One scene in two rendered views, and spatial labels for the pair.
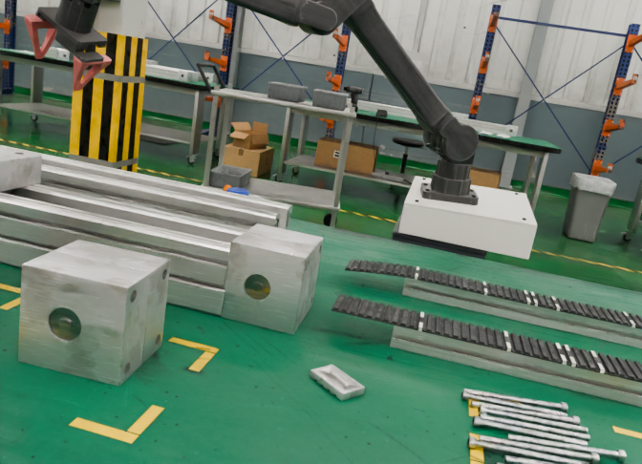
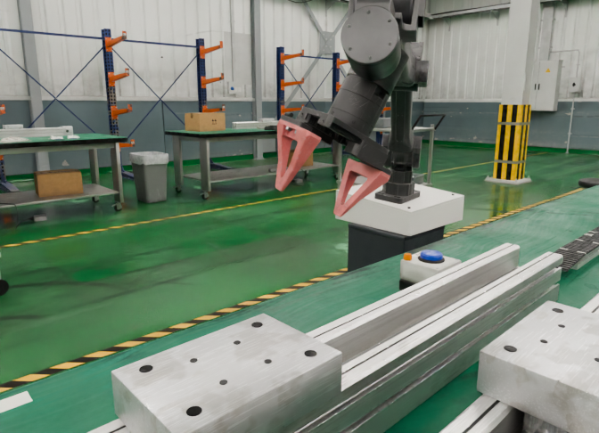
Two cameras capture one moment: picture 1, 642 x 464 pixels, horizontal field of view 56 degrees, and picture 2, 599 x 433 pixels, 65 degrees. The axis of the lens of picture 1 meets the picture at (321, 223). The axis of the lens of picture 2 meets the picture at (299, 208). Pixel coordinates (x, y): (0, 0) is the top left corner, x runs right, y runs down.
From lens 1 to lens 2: 121 cm
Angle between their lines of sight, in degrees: 51
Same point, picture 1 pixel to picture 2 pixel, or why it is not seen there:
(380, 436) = not seen: outside the picture
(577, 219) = (151, 187)
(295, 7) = (414, 69)
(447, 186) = (409, 189)
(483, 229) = (446, 210)
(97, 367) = not seen: outside the picture
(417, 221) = (417, 222)
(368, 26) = not seen: hidden behind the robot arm
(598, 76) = (89, 73)
